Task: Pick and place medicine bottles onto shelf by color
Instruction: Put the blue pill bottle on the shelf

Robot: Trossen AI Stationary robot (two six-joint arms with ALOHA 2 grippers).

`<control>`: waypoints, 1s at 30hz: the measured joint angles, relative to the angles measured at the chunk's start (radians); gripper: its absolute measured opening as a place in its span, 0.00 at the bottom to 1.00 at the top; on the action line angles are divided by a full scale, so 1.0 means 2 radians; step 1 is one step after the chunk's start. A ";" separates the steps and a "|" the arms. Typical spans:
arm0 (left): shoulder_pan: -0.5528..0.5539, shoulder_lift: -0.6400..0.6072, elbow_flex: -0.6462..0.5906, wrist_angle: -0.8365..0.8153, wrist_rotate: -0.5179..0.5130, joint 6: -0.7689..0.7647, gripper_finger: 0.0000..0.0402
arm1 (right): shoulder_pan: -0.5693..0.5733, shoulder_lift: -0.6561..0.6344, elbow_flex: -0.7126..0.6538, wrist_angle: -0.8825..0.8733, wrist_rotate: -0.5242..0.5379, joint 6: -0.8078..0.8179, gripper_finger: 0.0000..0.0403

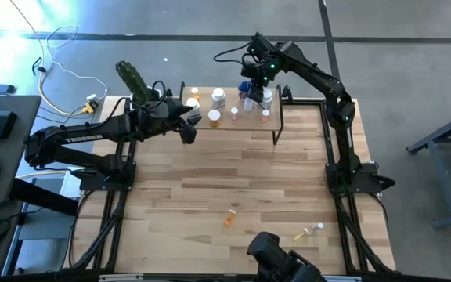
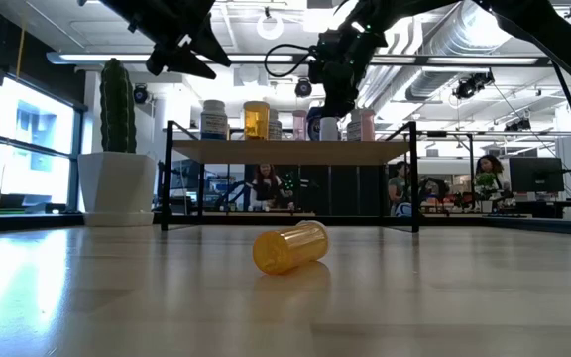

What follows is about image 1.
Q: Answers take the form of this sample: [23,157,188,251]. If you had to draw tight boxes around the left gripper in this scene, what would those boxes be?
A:
[158,97,204,145]

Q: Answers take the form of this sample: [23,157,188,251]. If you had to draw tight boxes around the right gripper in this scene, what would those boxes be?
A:
[240,54,280,110]

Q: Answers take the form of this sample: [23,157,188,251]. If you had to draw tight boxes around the white bottle blue label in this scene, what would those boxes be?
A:
[211,87,227,110]
[185,97,203,119]

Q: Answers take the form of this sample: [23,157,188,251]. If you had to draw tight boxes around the clear jar blue cap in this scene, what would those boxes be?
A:
[237,81,251,101]

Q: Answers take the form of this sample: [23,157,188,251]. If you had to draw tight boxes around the large amber bottle white cap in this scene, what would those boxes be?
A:
[207,109,222,128]

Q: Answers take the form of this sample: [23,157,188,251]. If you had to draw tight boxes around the small orange vial white cap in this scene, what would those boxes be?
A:
[223,208,237,227]

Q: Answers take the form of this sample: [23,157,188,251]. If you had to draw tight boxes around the small yellow vial white cap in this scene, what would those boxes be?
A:
[293,227,311,243]

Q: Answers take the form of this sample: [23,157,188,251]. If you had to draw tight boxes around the wooden shelf black legs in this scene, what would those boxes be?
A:
[178,81,286,146]

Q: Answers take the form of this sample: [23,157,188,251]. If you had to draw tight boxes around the white hexagonal plant pot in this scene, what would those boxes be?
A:
[129,88,164,114]

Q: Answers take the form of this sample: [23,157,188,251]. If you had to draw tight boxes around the green cactus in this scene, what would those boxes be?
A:
[114,60,152,107]

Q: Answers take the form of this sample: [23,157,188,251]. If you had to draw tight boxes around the yellow white power plug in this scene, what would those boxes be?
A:
[83,93,100,114]

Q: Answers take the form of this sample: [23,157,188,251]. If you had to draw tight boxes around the black bulky device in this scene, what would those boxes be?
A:
[247,230,327,282]

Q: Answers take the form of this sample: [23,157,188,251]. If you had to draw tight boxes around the grey desk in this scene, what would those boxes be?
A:
[0,95,42,207]

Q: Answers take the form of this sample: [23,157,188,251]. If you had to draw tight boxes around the grey metal stand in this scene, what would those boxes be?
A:
[405,107,451,230]

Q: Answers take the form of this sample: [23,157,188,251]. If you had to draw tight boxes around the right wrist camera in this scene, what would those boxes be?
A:
[246,33,269,56]

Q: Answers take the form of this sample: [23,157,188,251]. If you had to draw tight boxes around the black camera cable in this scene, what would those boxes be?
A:
[213,41,256,66]

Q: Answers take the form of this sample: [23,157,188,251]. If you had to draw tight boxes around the white cable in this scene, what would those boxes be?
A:
[45,25,109,101]

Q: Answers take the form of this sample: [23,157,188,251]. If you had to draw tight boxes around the yellow cable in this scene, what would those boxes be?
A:
[9,0,93,118]

